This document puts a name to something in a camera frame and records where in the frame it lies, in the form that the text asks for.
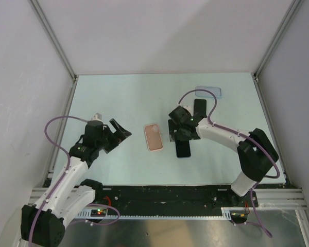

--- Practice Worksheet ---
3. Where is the white slotted cable duct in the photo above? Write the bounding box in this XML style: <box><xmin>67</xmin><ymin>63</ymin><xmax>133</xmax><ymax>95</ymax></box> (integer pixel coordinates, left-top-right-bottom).
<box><xmin>74</xmin><ymin>207</ymin><xmax>234</xmax><ymax>221</ymax></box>

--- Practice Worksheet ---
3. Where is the purple cable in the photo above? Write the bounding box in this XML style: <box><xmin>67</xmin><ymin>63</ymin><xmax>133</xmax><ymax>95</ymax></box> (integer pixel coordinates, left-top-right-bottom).
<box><xmin>28</xmin><ymin>115</ymin><xmax>121</xmax><ymax>244</ymax></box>
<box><xmin>177</xmin><ymin>89</ymin><xmax>281</xmax><ymax>239</ymax></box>

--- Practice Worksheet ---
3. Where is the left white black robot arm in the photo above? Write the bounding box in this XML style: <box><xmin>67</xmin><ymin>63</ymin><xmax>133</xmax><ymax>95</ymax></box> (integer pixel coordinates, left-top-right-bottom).
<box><xmin>21</xmin><ymin>115</ymin><xmax>131</xmax><ymax>246</ymax></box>

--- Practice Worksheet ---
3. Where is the aluminium frame rail front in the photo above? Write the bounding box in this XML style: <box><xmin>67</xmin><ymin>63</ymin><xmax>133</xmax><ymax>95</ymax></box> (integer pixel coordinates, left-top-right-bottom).
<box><xmin>29</xmin><ymin>187</ymin><xmax>306</xmax><ymax>209</ymax></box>

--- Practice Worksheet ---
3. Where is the aluminium corner post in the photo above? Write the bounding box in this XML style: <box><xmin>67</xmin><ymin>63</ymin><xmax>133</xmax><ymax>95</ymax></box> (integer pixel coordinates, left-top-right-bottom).
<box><xmin>253</xmin><ymin>0</ymin><xmax>304</xmax><ymax>81</ymax></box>
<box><xmin>28</xmin><ymin>0</ymin><xmax>77</xmax><ymax>82</ymax></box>

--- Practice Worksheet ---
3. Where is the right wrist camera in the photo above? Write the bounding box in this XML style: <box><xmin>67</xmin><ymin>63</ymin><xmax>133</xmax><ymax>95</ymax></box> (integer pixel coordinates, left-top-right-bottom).
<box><xmin>181</xmin><ymin>105</ymin><xmax>193</xmax><ymax>112</ymax></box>

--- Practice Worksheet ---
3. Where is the right aluminium corner post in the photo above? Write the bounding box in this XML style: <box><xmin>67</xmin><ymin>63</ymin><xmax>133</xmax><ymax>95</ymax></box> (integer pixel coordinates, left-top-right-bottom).
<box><xmin>253</xmin><ymin>0</ymin><xmax>304</xmax><ymax>81</ymax></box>

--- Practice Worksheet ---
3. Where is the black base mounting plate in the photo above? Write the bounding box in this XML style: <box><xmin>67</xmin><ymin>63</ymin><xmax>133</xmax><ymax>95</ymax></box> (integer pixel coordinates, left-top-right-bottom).
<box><xmin>94</xmin><ymin>185</ymin><xmax>259</xmax><ymax>217</ymax></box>

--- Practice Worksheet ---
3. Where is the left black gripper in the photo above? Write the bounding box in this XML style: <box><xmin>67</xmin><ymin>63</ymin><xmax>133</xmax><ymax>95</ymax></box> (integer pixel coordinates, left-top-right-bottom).
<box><xmin>96</xmin><ymin>119</ymin><xmax>131</xmax><ymax>153</ymax></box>

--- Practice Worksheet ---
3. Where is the left aluminium corner post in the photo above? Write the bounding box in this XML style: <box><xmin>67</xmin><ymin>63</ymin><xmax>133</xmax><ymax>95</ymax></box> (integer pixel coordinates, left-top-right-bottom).
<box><xmin>28</xmin><ymin>0</ymin><xmax>77</xmax><ymax>82</ymax></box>

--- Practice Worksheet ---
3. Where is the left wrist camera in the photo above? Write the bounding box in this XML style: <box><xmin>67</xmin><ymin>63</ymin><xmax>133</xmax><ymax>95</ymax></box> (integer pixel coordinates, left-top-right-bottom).
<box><xmin>91</xmin><ymin>113</ymin><xmax>102</xmax><ymax>122</ymax></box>

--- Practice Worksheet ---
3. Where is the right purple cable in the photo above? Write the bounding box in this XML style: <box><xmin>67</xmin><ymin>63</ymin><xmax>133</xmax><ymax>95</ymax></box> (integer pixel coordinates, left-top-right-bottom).
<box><xmin>177</xmin><ymin>89</ymin><xmax>281</xmax><ymax>239</ymax></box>

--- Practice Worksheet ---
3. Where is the pink phone case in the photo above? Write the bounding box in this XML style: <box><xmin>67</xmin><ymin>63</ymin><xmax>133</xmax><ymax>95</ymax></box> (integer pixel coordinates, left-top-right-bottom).
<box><xmin>144</xmin><ymin>123</ymin><xmax>163</xmax><ymax>152</ymax></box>

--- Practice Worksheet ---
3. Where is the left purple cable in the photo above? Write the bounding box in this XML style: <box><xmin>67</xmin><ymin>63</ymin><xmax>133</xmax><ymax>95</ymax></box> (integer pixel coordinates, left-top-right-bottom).
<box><xmin>28</xmin><ymin>115</ymin><xmax>121</xmax><ymax>244</ymax></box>

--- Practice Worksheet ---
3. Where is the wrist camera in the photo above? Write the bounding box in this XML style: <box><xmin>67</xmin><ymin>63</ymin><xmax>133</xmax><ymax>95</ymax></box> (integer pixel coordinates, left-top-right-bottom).
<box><xmin>181</xmin><ymin>105</ymin><xmax>193</xmax><ymax>112</ymax></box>
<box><xmin>91</xmin><ymin>113</ymin><xmax>102</xmax><ymax>122</ymax></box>

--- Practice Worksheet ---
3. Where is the black phone on table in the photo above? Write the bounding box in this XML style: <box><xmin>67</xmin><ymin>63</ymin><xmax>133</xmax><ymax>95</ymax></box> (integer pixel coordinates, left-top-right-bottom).
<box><xmin>194</xmin><ymin>99</ymin><xmax>207</xmax><ymax>117</ymax></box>

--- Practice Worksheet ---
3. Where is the blue-edged black phone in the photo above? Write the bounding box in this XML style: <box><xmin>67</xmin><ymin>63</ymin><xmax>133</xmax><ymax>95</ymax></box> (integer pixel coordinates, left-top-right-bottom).
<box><xmin>175</xmin><ymin>140</ymin><xmax>191</xmax><ymax>158</ymax></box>

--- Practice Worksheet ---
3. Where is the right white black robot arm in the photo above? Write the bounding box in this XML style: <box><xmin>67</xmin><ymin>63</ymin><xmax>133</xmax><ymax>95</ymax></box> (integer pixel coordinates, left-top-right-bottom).
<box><xmin>169</xmin><ymin>106</ymin><xmax>280</xmax><ymax>206</ymax></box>

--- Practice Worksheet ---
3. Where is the clear blue phone case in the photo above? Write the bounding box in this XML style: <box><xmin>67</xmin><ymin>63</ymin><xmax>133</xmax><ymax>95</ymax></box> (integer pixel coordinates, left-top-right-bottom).
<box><xmin>195</xmin><ymin>86</ymin><xmax>222</xmax><ymax>98</ymax></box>

